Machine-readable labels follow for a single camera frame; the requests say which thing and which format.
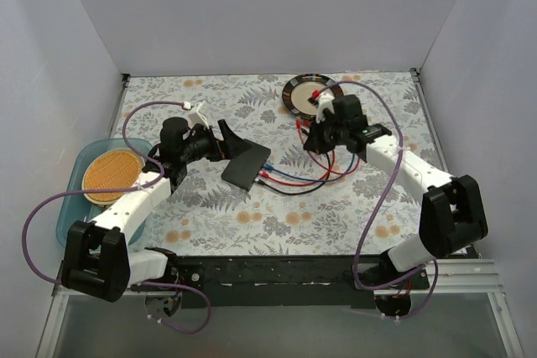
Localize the floral tablecloth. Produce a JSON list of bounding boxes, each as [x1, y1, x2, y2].
[[114, 74, 420, 256]]

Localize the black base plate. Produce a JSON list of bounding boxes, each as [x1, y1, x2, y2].
[[171, 255, 376, 309]]

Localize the dark rimmed beige plate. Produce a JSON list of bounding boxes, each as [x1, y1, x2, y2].
[[282, 74, 344, 121]]

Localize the black network switch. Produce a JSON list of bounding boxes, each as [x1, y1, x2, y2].
[[221, 140, 271, 191]]

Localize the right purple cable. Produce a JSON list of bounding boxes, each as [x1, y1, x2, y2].
[[316, 80, 440, 320]]

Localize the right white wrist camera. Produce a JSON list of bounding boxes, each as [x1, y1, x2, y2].
[[310, 91, 335, 123]]

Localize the teal plastic tray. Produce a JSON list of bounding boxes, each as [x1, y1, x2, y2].
[[56, 138, 151, 246]]

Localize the red ethernet cable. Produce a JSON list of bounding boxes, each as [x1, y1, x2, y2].
[[258, 152, 335, 188], [295, 118, 336, 181]]

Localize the orange woven round plate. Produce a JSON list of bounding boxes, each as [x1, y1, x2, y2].
[[81, 148, 143, 190]]

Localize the black ethernet cable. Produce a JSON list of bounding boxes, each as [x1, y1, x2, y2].
[[253, 154, 336, 197]]

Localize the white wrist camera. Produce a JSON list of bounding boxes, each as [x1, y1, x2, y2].
[[188, 101, 210, 129], [310, 91, 335, 123]]

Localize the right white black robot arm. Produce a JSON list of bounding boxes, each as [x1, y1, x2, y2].
[[304, 92, 488, 290]]

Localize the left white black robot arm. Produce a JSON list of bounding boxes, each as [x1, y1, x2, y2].
[[60, 117, 252, 302]]

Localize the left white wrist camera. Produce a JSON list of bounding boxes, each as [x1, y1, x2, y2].
[[188, 101, 210, 129]]

